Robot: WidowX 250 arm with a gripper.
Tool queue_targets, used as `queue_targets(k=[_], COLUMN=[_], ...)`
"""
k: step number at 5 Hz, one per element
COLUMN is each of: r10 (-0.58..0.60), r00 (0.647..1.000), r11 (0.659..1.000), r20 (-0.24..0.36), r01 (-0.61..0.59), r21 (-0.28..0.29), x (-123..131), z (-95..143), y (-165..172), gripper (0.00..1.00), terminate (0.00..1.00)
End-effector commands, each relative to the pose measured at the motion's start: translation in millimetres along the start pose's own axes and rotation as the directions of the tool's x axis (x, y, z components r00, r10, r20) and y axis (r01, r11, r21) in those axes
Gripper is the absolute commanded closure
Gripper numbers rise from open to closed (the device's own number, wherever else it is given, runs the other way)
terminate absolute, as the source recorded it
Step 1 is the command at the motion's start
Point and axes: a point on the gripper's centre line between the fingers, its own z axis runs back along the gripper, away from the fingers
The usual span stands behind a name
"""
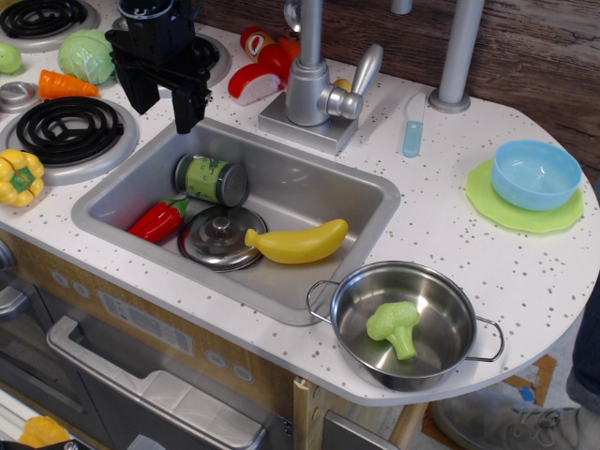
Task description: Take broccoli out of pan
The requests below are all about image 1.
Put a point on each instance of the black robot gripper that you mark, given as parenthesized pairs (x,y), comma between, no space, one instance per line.
(157,31)

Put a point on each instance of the green toy broccoli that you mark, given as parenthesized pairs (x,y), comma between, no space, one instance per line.
(395,322)

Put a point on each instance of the green toy can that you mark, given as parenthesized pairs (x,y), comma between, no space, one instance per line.
(210,179)

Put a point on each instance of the red white toy sushi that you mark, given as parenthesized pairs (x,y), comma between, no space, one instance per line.
(252,83)

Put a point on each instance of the green toy cabbage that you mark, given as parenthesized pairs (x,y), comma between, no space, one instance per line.
(86,55)

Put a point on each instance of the front left stove burner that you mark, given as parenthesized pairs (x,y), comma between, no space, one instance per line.
(75,138)

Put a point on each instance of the red toy chips can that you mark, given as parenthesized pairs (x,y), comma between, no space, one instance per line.
(262,49)

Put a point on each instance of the orange toy carrot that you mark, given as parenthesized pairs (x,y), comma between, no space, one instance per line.
(53,85)

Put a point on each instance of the red toy chili pepper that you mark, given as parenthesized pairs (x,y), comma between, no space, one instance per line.
(160,221)

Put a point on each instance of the back left stove burner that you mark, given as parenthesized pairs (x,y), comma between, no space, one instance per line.
(41,26)

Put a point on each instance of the steel pot lid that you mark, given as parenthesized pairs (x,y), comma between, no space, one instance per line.
(215,238)

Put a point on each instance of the silver stove knob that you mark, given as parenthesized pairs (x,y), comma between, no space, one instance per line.
(17,97)

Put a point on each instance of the silver toy faucet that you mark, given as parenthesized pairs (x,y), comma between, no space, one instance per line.
(314,111)

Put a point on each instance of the light green toy fruit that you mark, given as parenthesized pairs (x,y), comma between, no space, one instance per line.
(10,58)

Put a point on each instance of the stainless steel sink basin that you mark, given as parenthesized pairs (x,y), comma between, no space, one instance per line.
(288,188)

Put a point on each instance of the yellow toy bell pepper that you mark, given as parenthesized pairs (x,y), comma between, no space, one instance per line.
(21,177)

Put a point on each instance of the yellow toy banana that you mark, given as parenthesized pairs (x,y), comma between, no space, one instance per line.
(297,247)

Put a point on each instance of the blue toy knife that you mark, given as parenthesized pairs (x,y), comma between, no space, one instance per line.
(414,127)

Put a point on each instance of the grey support pole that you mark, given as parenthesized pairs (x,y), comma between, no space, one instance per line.
(451,96)

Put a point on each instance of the green plastic plate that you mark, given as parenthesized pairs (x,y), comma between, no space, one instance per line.
(490,204)

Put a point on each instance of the yellow toy on floor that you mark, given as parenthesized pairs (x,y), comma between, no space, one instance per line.
(41,431)

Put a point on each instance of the stainless steel pot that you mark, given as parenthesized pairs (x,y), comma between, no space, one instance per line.
(444,337)

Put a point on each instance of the blue plastic bowl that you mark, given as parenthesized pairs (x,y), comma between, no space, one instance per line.
(534,175)

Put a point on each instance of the grey shoe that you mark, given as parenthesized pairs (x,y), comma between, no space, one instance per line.
(488,419)

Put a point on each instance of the grey oven door handle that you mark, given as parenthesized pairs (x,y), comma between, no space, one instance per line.
(159,406)

